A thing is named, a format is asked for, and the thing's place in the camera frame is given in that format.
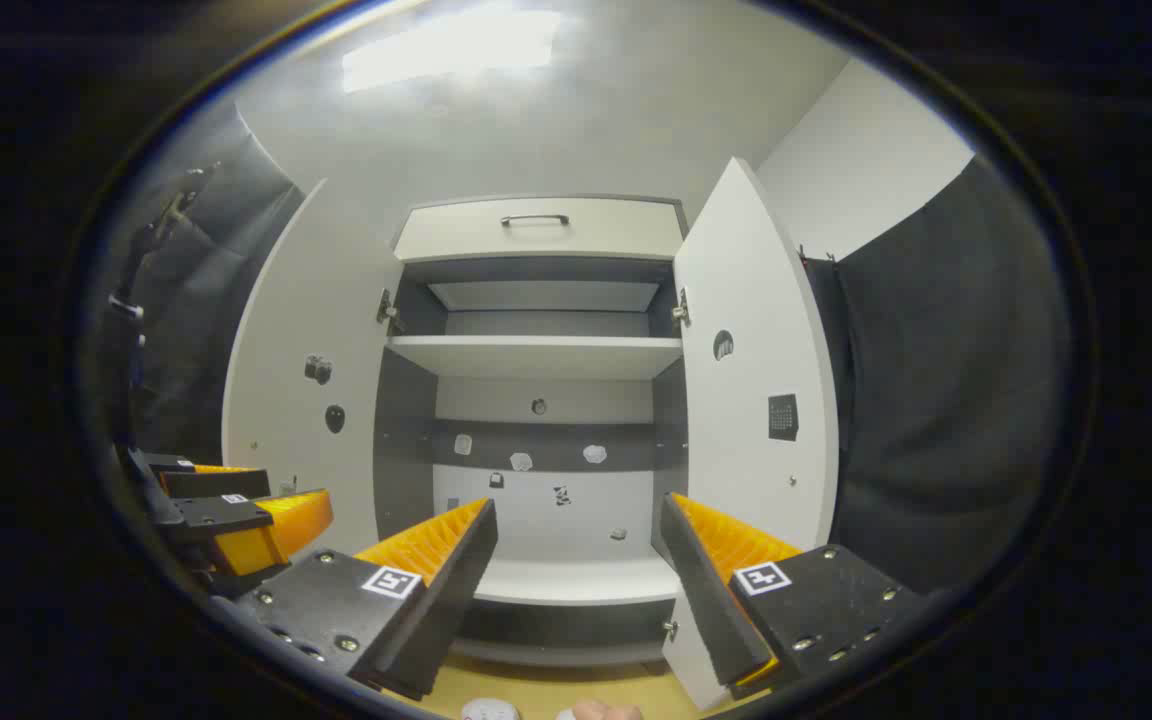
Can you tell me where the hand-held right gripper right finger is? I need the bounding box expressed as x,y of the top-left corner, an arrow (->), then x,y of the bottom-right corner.
650,491 -> 929,702

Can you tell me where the white grey shoe cabinet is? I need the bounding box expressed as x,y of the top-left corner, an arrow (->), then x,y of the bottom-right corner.
373,193 -> 689,669

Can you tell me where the cabinet door with camera sticker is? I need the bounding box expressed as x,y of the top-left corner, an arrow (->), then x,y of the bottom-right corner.
221,178 -> 407,556

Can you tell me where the white cabinet drawer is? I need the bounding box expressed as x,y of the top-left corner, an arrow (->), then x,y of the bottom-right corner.
394,196 -> 685,263

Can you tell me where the white cabinet shelf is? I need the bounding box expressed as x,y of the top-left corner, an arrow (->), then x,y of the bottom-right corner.
386,335 -> 684,381

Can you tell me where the cabinet door with calendar sticker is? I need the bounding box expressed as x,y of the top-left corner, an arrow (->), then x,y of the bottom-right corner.
661,157 -> 842,713

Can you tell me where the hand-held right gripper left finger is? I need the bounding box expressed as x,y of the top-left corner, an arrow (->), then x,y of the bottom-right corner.
234,497 -> 499,702

